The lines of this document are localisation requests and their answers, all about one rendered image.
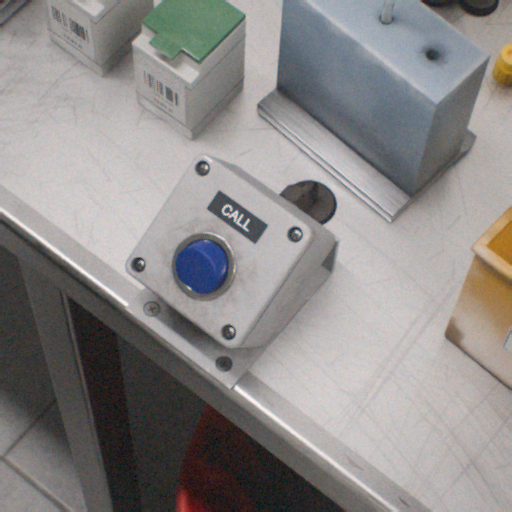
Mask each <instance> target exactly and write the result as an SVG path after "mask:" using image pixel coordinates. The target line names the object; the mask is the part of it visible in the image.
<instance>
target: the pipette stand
mask: <svg viewBox="0 0 512 512"><path fill-rule="evenodd" d="M383 4H384V0H282V13H281V27H280V40H279V54H278V69H277V83H276V88H275V89H274V90H273V91H270V92H269V94H268V95H267V96H266V97H264V98H263V99H262V100H261V101H260V102H259V103H257V108H256V111H257V112H259V113H260V114H261V115H262V116H264V117H265V118H266V120H267V121H268V122H270V123H271V124H273V125H274V126H275V127H277V128H278V129H279V130H280V131H281V133H283V134H284V135H285V136H287V137H288V138H290V139H291V140H292V141H293V142H294V143H296V144H297V145H298V147H299V148H302V149H303V150H304V151H305V152H306V153H308V154H309V155H310V156H311V157H312V158H314V159H316V161H317V162H318V163H319V164H321V165H322V166H323V167H324V168H325V169H327V170H328V171H330V172H331V173H332V175H334V176H335V177H336V178H337V179H338V180H340V181H341V182H342V183H344V184H345V185H347V186H348V187H349V189H350V190H351V191H353V192H354V193H355V194H356V195H358V196H360V197H361V198H362V199H363V200H365V201H366V202H367V204H368V205H369V206H372V207H373V208H374V209H375V210H376V211H378V212H379V213H380V214H381V215H382V216H385V218H386V219H387V220H388V221H389V222H392V221H393V220H394V219H395V218H396V216H398V215H399V214H400V213H402V212H403V211H404V210H405V209H406V208H407V207H408V206H409V205H411V203H412V202H413V201H414V200H415V199H416V198H417V197H418V196H419V195H421V194H422V193H424V192H425V191H426V189H427V188H428V187H429V186H430V185H431V184H432V183H433V182H434V181H436V180H437V179H438V178H439V176H441V175H442V174H443V173H444V172H445V171H446V170H448V169H449V168H450V167H451V166H452V164H453V163H454V162H455V161H456V160H457V159H460V158H461V157H462V156H463V155H464V154H465V153H466V151H467V150H468V149H469V148H471V147H472V146H473V145H474V144H475V142H476V138H477V135H475V134H474V133H473V132H472V131H470V130H468V129H467V126H468V124H469V123H470V120H471V116H472V112H473V109H474V106H475V103H476V99H477V95H478V94H479V92H480V88H481V85H482V82H483V79H484V74H485V71H486V68H487V64H489V61H490V58H491V55H490V53H489V52H488V51H485V50H484V49H483V48H481V47H480V46H479V45H477V44H476V43H474V42H472V40H471V39H470V38H468V37H467V36H466V35H465V34H463V33H461V32H460V31H458V30H457V29H456V27H454V26H453V25H452V24H449V23H448V22H447V21H445V20H444V19H443V18H441V17H440V16H439V14H436V13H435V12H434V11H433V10H431V9H430V8H429V7H427V6H426V5H425V4H422V2H421V1H420V0H395V3H394V8H393V14H392V20H391V23H390V25H383V24H382V22H381V16H382V9H383Z"/></svg>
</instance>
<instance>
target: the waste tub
mask: <svg viewBox="0 0 512 512"><path fill-rule="evenodd" d="M471 251H472V252H474V253H475V256H474V258H472V262H471V265H470V267H469V270H468V272H467V276H466V279H465V281H464V284H463V288H462V290H460V293H459V295H458V298H457V302H456V304H455V307H454V309H453V312H452V316H451V318H450V321H449V323H447V326H446V330H445V332H444V335H445V337H446V338H449V339H450V341H451V342H452V343H454V344H455V345H456V346H457V347H460V348H461V349H462V350H463V351H464V352H466V354H467V355H468V356H469V357H472V358H473V359H474V360H475V361H476V362H478V363H479V364H480V366H481V367H484V368H485V369H486V370H487V371H489V372H490V373H491V374H492V375H494V376H496V378H497V379H498V380H499V381H501V382H502V383H503V384H504V385H507V386H508V387H509V388H510V390H511V391H512V205H511V207H510V208H509V209H508V210H506V211H505V212H504V213H503V214H502V215H501V216H500V217H499V218H498V220H497V221H495V222H494V223H493V224H492V225H491V226H490V227H489V228H488V229H487V230H486V231H484V233H483V235H482V236H481V237H480V238H479V239H478V240H477V241H476V242H475V243H474V244H472V245H471Z"/></svg>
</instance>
